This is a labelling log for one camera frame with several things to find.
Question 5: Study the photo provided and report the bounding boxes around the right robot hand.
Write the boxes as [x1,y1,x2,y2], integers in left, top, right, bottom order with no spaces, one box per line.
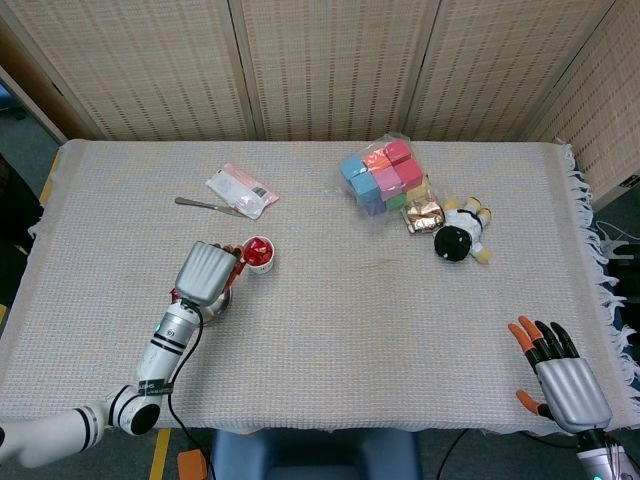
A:
[507,315,614,434]

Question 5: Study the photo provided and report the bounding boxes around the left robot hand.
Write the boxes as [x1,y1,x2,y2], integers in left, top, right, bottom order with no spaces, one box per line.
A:
[173,241,246,308]

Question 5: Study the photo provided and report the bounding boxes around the round metal plate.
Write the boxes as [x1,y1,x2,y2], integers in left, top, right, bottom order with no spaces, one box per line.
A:
[199,283,234,326]

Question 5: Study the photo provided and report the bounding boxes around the white paper cup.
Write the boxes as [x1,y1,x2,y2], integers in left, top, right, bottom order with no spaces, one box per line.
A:
[240,235,277,275]

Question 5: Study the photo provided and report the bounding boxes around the metal butter knife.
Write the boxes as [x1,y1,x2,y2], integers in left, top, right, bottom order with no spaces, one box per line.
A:
[174,197,250,219]

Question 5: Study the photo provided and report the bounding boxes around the white pink tissue packet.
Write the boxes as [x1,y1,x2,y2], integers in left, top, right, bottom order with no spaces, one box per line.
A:
[204,163,280,221]

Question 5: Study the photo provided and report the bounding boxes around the beige waffle tablecloth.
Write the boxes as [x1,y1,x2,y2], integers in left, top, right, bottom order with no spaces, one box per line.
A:
[0,138,640,437]

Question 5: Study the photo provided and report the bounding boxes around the clear plastic bag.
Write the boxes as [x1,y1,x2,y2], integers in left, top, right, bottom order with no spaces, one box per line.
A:
[332,131,449,226]

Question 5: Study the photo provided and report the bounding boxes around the light blue foam block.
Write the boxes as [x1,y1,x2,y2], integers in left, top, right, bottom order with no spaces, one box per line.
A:
[339,153,369,182]
[349,171,381,207]

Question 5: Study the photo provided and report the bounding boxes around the orange box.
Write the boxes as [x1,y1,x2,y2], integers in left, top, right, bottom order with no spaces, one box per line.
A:
[177,448,209,480]

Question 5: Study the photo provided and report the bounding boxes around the person in dark clothes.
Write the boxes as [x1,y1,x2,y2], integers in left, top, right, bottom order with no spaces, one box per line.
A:
[0,154,44,307]

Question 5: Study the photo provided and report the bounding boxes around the black headed plush doll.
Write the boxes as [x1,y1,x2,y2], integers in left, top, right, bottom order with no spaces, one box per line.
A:
[432,196,494,265]

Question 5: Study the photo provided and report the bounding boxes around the orange foam block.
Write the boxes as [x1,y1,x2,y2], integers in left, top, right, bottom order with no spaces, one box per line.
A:
[362,149,394,171]

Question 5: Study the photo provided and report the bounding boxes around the pink foam block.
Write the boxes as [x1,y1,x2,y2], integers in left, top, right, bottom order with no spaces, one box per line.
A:
[374,167,404,197]

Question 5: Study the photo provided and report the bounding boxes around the woven folding screen panel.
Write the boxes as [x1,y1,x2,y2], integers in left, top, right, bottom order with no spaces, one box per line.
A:
[402,0,624,142]
[0,0,259,142]
[228,0,444,142]
[0,19,69,144]
[524,0,640,201]

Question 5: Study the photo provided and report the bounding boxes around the blue chair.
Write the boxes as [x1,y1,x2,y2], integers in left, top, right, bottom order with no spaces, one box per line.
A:
[208,428,424,480]

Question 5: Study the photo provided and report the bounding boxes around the gold foil packet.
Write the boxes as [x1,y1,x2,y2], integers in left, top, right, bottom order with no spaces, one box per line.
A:
[402,197,447,236]

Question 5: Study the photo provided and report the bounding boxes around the red foam block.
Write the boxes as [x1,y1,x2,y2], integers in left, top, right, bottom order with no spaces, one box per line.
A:
[394,158,425,190]
[383,139,414,165]

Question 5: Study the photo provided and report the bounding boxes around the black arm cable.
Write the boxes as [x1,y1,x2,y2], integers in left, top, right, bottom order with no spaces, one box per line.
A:
[167,304,216,480]

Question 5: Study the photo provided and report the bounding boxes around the black floor cable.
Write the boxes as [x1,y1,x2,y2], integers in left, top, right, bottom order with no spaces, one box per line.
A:
[435,428,471,480]

